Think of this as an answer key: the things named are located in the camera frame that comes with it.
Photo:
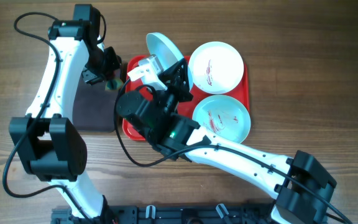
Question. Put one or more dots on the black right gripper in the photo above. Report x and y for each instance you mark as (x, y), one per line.
(176, 86)

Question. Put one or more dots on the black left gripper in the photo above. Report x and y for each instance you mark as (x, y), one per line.
(115, 63)

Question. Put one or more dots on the light blue plate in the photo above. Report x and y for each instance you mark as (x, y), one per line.
(225, 116)
(167, 53)

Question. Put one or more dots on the green yellow sponge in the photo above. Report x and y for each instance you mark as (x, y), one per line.
(113, 85)

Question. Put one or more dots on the light blue plate front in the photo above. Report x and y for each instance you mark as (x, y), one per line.
(225, 116)

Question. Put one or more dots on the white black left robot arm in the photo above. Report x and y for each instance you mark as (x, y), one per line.
(71, 98)

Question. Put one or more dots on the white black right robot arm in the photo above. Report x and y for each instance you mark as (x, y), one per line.
(300, 187)

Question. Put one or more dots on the black tray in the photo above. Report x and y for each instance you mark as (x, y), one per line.
(93, 106)

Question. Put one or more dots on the red tray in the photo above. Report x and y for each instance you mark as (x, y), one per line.
(241, 93)

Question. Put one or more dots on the white plate back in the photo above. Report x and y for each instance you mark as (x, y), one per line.
(216, 67)

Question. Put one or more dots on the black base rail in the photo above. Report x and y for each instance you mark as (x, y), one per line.
(241, 214)

